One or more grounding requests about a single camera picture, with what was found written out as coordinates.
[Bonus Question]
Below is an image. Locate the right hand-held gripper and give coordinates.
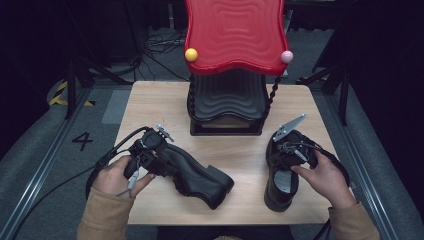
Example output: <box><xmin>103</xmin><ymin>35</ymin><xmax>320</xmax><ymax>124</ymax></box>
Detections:
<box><xmin>272</xmin><ymin>113</ymin><xmax>320</xmax><ymax>168</ymax></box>

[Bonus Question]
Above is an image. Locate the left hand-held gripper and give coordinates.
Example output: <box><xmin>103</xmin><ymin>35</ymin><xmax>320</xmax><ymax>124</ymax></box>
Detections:
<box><xmin>123</xmin><ymin>124</ymin><xmax>176</xmax><ymax>180</ymax></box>

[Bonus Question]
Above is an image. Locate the black leather boot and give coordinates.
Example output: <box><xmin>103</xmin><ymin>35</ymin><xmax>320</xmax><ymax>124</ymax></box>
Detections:
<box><xmin>263</xmin><ymin>129</ymin><xmax>318</xmax><ymax>213</ymax></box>
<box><xmin>159</xmin><ymin>144</ymin><xmax>235</xmax><ymax>211</ymax></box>

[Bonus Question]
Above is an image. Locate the person's right hand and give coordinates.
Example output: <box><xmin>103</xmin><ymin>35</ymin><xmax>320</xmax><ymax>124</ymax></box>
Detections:
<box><xmin>290</xmin><ymin>150</ymin><xmax>358</xmax><ymax>210</ymax></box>

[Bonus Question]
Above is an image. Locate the person's left hand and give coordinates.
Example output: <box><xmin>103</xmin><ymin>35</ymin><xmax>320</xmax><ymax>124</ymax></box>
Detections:
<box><xmin>91</xmin><ymin>154</ymin><xmax>156</xmax><ymax>200</ymax></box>

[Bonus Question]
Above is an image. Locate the black tripod stand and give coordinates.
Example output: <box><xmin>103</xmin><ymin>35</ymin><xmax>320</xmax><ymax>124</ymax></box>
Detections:
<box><xmin>63</xmin><ymin>0</ymin><xmax>143</xmax><ymax>120</ymax></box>
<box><xmin>296</xmin><ymin>49</ymin><xmax>354</xmax><ymax>127</ymax></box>

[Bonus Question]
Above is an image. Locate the yellow and black hazard tape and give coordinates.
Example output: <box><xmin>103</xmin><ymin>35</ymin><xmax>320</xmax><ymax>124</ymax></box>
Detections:
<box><xmin>48</xmin><ymin>79</ymin><xmax>97</xmax><ymax>108</ymax></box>

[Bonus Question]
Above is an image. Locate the red and black shoe rack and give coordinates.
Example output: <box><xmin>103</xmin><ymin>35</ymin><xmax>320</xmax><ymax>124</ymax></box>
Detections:
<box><xmin>183</xmin><ymin>0</ymin><xmax>295</xmax><ymax>137</ymax></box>

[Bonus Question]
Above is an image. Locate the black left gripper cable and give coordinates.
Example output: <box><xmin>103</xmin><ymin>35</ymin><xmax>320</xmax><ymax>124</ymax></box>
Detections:
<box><xmin>9</xmin><ymin>125</ymin><xmax>153</xmax><ymax>240</ymax></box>

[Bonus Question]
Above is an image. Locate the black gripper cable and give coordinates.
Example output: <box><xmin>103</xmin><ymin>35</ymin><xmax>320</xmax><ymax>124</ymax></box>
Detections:
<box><xmin>9</xmin><ymin>125</ymin><xmax>153</xmax><ymax>240</ymax></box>
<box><xmin>283</xmin><ymin>141</ymin><xmax>351</xmax><ymax>240</ymax></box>

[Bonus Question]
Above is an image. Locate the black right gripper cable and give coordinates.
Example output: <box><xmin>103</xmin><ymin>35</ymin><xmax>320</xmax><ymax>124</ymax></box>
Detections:
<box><xmin>283</xmin><ymin>141</ymin><xmax>351</xmax><ymax>240</ymax></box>

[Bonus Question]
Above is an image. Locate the grey cable with plug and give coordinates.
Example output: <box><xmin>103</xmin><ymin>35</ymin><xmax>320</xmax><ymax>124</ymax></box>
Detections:
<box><xmin>116</xmin><ymin>168</ymin><xmax>141</xmax><ymax>198</ymax></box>

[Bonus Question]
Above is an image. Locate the metal floor rail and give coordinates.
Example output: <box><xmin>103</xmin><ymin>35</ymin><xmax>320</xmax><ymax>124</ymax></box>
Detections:
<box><xmin>0</xmin><ymin>87</ymin><xmax>93</xmax><ymax>240</ymax></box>
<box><xmin>324</xmin><ymin>93</ymin><xmax>406</xmax><ymax>240</ymax></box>

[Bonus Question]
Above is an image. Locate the bundle of floor cables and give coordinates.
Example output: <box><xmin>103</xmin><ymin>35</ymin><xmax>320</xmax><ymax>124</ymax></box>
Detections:
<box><xmin>134</xmin><ymin>28</ymin><xmax>191</xmax><ymax>83</ymax></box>

